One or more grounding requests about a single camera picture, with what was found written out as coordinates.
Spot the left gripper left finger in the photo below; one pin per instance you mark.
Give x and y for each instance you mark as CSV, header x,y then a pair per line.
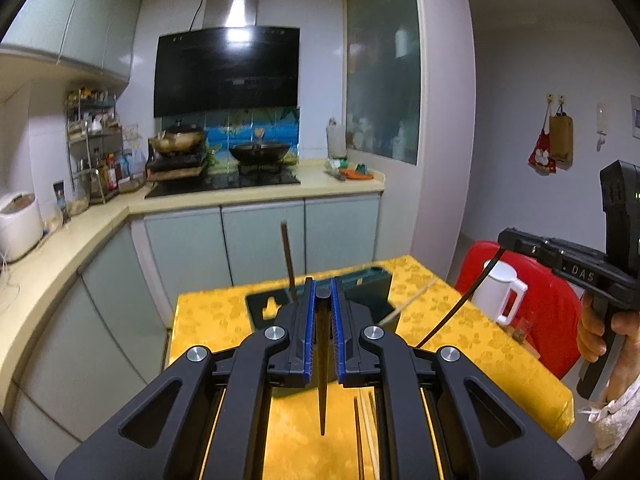
x,y
292,364

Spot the yellow floral tablecloth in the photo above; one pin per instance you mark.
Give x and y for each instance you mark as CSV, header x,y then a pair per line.
x,y
295,449

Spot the brown hanging bag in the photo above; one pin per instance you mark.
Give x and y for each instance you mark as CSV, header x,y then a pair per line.
x,y
561,135

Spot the golden pan with lid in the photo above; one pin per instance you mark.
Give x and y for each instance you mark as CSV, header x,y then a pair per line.
x,y
178,139

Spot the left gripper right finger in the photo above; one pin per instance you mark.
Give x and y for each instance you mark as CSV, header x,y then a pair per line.
x,y
354,364

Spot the white rice cooker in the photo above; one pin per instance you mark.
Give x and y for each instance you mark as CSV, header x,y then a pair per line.
x,y
21,227

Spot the metal spice rack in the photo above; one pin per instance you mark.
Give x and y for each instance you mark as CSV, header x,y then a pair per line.
x,y
93,136

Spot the thin brown wooden chopstick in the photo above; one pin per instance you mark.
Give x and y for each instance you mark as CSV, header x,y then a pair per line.
x,y
397,312

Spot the red hanging decoration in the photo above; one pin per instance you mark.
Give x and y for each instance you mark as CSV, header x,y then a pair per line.
x,y
540,158

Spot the black glass cooktop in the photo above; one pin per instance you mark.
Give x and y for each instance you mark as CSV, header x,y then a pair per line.
x,y
241,177

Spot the black range hood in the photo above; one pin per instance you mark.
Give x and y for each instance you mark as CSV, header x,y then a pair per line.
x,y
226,68

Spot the black wok on stove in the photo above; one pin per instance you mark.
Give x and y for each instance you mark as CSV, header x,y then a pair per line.
x,y
260,153

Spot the dark black chopstick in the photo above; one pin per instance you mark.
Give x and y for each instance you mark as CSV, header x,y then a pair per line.
x,y
323,316

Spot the upper kitchen cabinets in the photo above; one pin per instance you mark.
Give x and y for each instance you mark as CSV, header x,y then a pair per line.
x,y
97,33

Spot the red plastic chair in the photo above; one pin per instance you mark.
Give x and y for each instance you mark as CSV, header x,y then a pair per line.
x,y
548,315

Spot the right hand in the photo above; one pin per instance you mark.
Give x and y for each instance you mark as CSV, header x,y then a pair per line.
x,y
590,333

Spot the long light wooden chopstick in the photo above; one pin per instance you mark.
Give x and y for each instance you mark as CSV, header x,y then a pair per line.
x,y
368,413

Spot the white electric kettle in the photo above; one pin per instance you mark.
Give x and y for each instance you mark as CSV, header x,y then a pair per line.
x,y
500,294

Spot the dark green utensil holder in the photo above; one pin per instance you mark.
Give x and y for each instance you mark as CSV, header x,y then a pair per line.
x,y
369,287

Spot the white plastic bottle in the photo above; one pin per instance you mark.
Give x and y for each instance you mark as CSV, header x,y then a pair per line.
x,y
336,140

